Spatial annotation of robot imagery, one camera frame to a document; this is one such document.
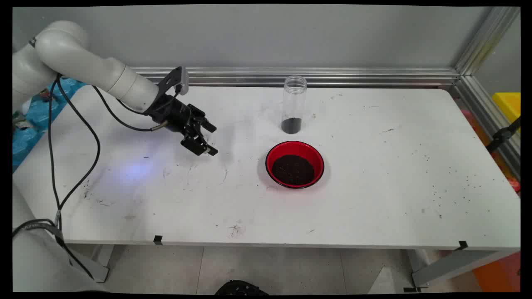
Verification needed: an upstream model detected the yellow plastic box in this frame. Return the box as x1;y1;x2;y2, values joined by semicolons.
492;92;521;132

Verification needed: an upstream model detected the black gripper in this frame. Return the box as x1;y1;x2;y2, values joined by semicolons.
143;93;219;157

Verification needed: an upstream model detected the aluminium frame rail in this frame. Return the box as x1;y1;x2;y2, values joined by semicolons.
453;75;521;179
129;67;460;88

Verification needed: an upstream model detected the blue plastic bag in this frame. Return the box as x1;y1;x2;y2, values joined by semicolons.
12;79;86;171

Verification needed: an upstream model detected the black seeds heap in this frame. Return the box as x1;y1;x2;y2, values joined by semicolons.
271;154;315;186

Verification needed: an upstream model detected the clear plastic jar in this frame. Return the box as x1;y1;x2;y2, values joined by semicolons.
281;76;308;135

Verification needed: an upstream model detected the aluminium frame post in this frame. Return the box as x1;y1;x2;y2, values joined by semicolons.
455;6;521;77

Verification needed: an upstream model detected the small black seeds batch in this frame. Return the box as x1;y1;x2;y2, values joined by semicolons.
281;118;303;135

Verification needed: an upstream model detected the black camera cable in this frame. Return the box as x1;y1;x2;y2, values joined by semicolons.
12;75;183;279

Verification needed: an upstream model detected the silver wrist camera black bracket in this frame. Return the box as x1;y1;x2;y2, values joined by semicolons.
156;66;190;100

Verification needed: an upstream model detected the black round floor object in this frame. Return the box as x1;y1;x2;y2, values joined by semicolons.
214;280;270;296

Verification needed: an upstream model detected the orange plastic object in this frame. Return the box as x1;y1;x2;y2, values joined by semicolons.
472;251;521;292

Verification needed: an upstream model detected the grey table leg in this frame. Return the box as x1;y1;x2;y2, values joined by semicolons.
411;249;520;288
69;244;115;283

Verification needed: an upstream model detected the red bowl black rim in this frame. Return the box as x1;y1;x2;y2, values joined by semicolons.
265;141;325;190

